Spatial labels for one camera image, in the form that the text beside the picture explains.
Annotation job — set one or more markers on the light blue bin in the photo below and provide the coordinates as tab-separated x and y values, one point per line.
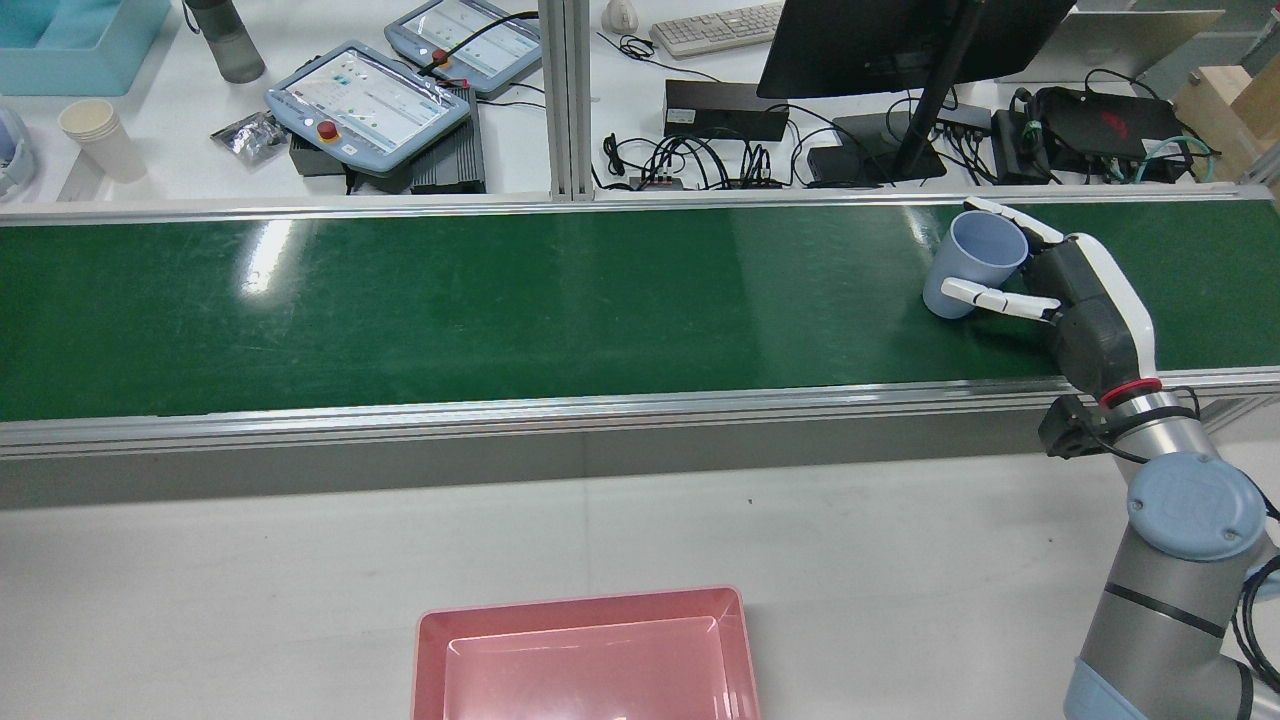
80	60

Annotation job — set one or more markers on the aluminium conveyor rail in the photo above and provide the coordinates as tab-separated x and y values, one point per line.
300	210
500	415

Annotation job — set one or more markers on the green conveyor belt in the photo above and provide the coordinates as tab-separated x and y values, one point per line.
500	300

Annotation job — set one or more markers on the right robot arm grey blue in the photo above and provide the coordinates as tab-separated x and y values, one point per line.
1190	520

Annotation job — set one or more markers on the small black box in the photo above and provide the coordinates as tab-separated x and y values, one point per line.
835	165

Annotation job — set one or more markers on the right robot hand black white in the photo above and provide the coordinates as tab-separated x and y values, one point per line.
1095	320

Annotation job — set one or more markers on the black device with red logo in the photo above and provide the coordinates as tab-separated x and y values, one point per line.
1110	125

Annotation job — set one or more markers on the white computer mouse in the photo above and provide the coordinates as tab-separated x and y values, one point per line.
622	14

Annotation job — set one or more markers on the black monitor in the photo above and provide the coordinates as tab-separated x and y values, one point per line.
900	40

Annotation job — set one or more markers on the blue-grey teach pendant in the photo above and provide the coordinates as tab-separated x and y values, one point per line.
480	40
370	100

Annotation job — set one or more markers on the clear plastic bag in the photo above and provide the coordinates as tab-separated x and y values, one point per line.
255	138

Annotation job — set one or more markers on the dark grey bottle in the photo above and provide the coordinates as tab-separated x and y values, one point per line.
230	45

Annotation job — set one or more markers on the black dock box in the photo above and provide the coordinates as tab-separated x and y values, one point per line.
720	108

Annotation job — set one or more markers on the pale blue plastic cup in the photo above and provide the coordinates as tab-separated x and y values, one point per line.
975	250

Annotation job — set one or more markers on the pale blue round object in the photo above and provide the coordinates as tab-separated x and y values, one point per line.
12	160

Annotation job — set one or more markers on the grey flat box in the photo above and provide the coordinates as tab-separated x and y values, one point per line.
1130	45

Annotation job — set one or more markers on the aluminium post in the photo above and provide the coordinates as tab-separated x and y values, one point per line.
567	100

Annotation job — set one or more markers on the white keyboard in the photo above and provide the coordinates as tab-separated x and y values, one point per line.
715	30

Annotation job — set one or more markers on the wooden box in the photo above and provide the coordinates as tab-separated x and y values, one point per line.
1230	100

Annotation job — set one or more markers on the black power adapter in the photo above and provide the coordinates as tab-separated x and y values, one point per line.
1015	150

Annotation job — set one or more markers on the black hub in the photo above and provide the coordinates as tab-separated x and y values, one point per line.
965	120

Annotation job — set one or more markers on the pink plastic box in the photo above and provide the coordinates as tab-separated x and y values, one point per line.
590	670

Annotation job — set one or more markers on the black monitor stand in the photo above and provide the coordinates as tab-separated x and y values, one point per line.
915	140

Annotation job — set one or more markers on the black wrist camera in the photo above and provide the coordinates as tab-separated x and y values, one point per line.
1070	428

